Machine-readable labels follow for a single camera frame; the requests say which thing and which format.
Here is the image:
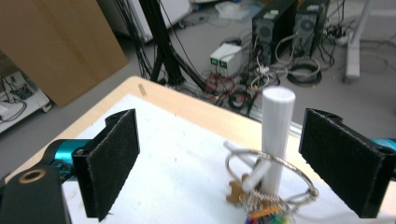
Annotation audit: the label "black computer tower green sticker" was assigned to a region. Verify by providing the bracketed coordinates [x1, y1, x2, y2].
[250, 0, 299, 67]

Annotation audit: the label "black cable coil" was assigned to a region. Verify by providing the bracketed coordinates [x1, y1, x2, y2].
[286, 56, 323, 86]

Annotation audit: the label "clear plastic sheet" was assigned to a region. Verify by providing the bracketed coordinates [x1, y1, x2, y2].
[215, 0, 260, 21]

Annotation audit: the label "tangle of cables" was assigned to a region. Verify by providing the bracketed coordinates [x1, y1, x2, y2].
[204, 29, 312, 118]

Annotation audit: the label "white power supply box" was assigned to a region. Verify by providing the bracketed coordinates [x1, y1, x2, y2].
[218, 46, 245, 79]
[209, 42, 233, 75]

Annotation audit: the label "colourful key tags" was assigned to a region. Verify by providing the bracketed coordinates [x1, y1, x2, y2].
[225, 148, 321, 224]

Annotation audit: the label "white panel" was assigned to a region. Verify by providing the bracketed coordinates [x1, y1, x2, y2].
[102, 0, 193, 44]

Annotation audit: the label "white power strip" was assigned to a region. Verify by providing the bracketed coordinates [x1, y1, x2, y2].
[334, 32, 351, 46]

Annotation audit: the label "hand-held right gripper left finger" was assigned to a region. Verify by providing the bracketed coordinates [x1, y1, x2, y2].
[72, 108, 141, 223]

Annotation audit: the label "black frame with cable bundle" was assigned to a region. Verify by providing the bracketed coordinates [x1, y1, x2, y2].
[113, 0, 208, 93]

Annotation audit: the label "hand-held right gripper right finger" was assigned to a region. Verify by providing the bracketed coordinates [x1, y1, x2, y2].
[298, 107, 396, 218]

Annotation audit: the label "white key stand with post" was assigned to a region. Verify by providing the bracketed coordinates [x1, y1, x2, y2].
[222, 86, 297, 196]

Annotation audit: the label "strip of beige tape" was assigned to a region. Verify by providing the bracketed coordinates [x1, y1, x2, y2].
[137, 82, 149, 97]

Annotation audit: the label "large brown cardboard sheet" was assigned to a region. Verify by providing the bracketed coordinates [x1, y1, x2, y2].
[0, 0, 129, 108]

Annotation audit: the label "white foam mat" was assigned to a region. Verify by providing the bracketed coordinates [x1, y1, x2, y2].
[62, 92, 396, 224]

